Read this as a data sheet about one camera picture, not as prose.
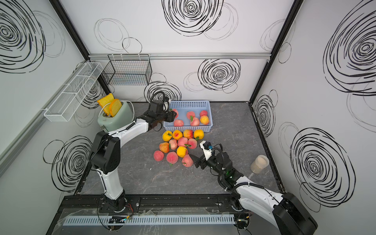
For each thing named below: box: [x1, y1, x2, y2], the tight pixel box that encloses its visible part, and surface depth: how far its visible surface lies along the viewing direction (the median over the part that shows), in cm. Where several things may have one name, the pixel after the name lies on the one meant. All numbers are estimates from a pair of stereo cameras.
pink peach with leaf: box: [188, 136, 200, 150], surface depth 93 cm
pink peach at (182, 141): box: [177, 137, 188, 147], surface depth 93 cm
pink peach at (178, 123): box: [173, 118, 185, 127], surface depth 104 cm
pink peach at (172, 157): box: [166, 151, 179, 165], surface depth 87 cm
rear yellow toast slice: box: [96, 93, 120, 118], surface depth 93 cm
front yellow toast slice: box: [109, 98, 123, 118], surface depth 93 cm
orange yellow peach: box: [199, 115, 210, 126], surface depth 104 cm
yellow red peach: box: [172, 129, 183, 141], surface depth 96 cm
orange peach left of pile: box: [159, 141, 170, 154], surface depth 92 cm
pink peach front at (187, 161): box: [181, 154, 194, 167], surface depth 85 cm
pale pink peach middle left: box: [168, 139, 178, 150], surface depth 93 cm
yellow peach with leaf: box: [162, 130, 173, 142], surface depth 97 cm
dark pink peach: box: [153, 150, 165, 162], surface depth 89 cm
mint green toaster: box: [97, 100, 135, 132], surface depth 93 cm
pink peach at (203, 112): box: [199, 110, 209, 118], surface depth 110 cm
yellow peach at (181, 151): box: [176, 145, 188, 158], surface depth 89 cm
